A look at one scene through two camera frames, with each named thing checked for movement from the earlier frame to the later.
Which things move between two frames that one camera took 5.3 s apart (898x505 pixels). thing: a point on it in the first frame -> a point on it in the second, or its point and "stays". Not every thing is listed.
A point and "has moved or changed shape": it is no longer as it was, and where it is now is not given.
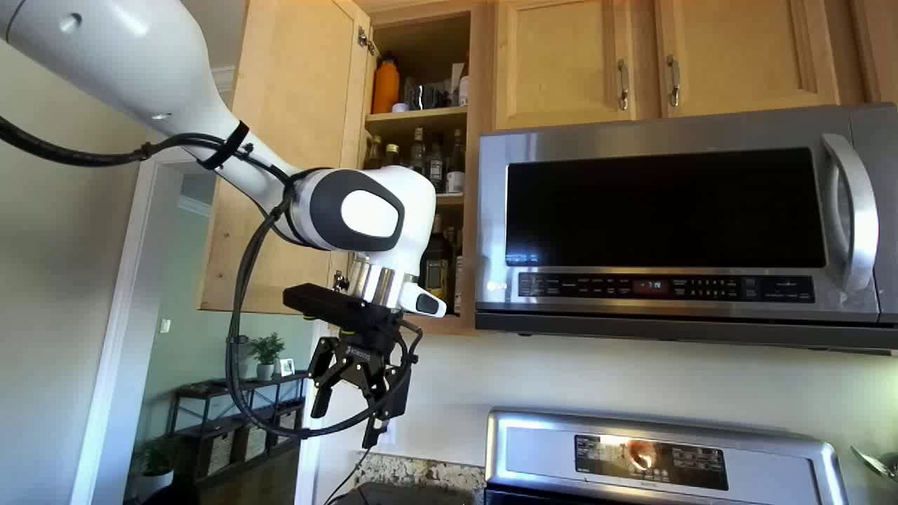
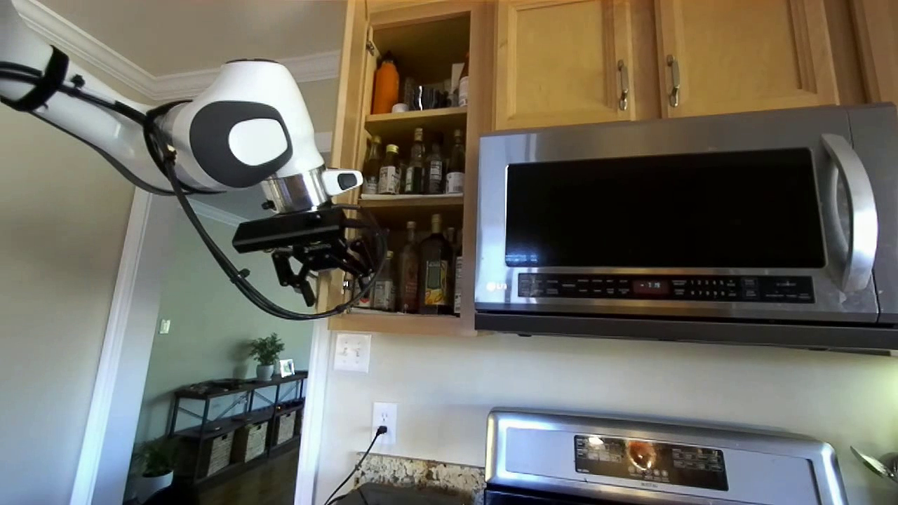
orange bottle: x=384 y=96 stays
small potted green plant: x=263 y=347 stays
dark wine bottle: x=437 y=260 stays
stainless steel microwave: x=770 y=227 stays
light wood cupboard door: x=303 y=77 has moved or changed shape
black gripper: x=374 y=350 -> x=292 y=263
